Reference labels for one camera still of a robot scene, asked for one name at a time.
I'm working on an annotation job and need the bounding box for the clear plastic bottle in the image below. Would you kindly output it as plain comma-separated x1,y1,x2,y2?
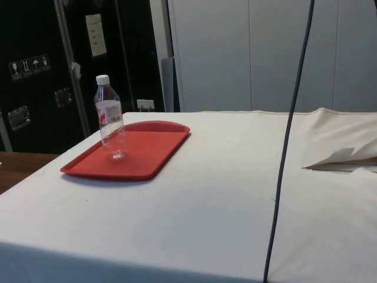
93,74,128,161

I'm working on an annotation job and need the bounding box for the red tray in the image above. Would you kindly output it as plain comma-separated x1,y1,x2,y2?
59,120,191,182

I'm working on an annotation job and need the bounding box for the pale locker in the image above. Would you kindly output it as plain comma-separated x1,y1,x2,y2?
150,0,377,113

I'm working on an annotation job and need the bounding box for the black cabinet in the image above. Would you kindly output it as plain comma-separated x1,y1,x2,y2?
0,0,166,154

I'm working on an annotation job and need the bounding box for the black cable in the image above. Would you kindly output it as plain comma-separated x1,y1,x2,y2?
261,0,316,274

